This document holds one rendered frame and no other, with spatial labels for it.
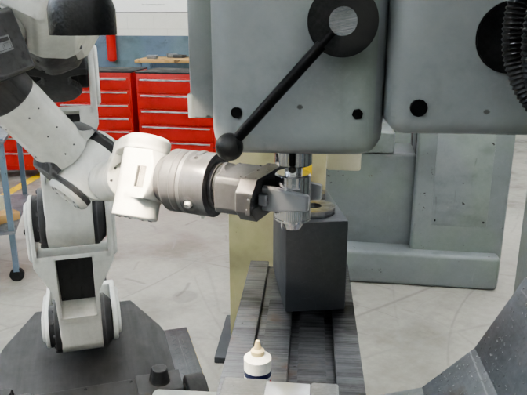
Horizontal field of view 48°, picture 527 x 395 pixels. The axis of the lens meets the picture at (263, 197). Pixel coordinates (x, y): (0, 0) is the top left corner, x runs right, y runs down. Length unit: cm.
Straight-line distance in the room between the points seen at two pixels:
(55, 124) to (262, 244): 172
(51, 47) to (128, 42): 911
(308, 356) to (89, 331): 73
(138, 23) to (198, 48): 940
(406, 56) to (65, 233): 98
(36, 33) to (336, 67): 56
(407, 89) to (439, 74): 3
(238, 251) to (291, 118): 205
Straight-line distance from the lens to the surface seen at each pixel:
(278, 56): 65
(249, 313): 119
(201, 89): 74
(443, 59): 64
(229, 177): 76
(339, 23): 61
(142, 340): 181
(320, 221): 113
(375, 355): 284
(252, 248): 266
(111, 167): 94
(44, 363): 177
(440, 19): 64
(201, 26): 73
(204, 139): 538
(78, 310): 160
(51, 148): 106
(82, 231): 142
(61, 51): 109
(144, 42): 1010
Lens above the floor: 146
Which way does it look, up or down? 17 degrees down
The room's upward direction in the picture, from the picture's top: straight up
